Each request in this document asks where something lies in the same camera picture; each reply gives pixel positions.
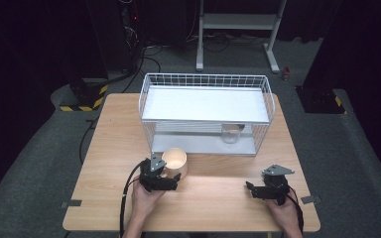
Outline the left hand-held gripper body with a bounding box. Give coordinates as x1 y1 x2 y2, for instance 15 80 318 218
138 153 169 193

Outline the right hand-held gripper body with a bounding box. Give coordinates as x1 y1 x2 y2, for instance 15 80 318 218
261 164 296 206

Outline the person's left hand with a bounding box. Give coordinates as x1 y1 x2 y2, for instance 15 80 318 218
131 180 167 220

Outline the person's right hand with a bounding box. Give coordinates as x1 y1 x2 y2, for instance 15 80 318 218
265 197 302 233

